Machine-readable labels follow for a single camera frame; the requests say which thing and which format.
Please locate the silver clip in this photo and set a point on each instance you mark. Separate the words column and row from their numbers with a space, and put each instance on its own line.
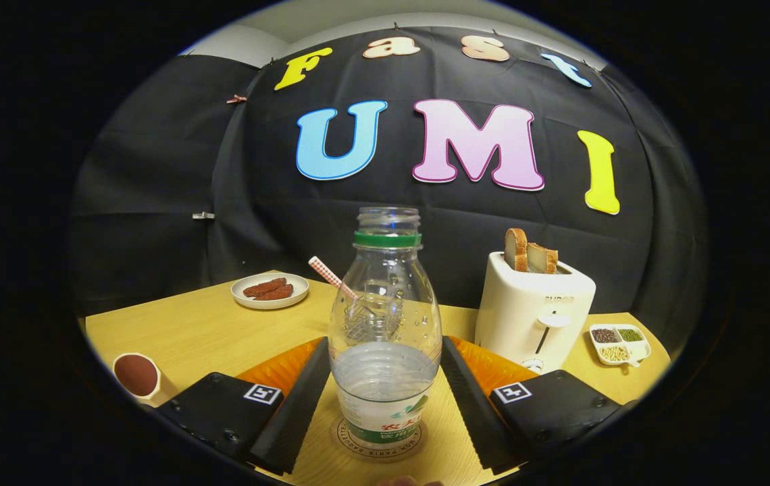
column 203, row 216

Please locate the toast bread slice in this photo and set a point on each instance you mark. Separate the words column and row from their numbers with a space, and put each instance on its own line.
column 515, row 250
column 542, row 258

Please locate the red-brown sausage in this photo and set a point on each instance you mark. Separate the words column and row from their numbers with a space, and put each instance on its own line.
column 263, row 287
column 280, row 293

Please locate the clear plastic juice bottle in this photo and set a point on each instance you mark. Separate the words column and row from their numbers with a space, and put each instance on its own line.
column 385, row 385

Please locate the white toaster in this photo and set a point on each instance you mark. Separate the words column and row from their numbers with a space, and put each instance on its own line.
column 513, row 310

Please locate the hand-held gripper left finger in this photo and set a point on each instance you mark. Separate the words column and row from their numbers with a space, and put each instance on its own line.
column 294, row 418

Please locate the white divided snack dish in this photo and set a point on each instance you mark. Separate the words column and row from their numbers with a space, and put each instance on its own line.
column 638, row 351

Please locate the black backdrop cloth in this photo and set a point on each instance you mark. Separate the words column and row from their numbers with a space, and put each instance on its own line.
column 257, row 223

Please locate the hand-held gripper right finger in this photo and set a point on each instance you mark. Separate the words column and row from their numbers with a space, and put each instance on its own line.
column 476, row 418

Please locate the orange clip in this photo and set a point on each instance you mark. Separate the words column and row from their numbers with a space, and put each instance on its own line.
column 236, row 99

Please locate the wooden table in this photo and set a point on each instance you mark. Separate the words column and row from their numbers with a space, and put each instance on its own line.
column 209, row 337

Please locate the round white plate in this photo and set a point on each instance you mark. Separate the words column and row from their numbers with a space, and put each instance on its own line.
column 297, row 287

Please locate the round wooden coaster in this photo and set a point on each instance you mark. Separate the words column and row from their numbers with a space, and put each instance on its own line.
column 348, row 443

